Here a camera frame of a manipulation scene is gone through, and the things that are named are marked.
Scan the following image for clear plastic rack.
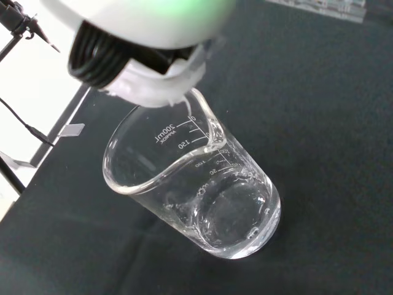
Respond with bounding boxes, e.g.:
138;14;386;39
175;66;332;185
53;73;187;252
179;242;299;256
265;0;368;24

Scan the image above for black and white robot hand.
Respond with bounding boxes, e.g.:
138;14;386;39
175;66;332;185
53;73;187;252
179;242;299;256
39;0;237;109

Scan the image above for thin black cable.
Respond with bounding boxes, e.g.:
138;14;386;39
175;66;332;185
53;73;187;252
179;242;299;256
0;97;55;147

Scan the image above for black tripod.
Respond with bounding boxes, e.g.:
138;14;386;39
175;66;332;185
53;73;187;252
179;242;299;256
0;0;61;62

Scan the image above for black table cloth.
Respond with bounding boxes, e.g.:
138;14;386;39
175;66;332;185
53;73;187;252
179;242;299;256
0;0;393;295

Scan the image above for large clear glass beaker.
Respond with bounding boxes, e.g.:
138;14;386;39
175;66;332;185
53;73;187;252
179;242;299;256
102;87;282;261

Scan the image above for black stand leg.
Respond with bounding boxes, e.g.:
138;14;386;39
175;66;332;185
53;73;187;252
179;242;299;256
0;152;26;195

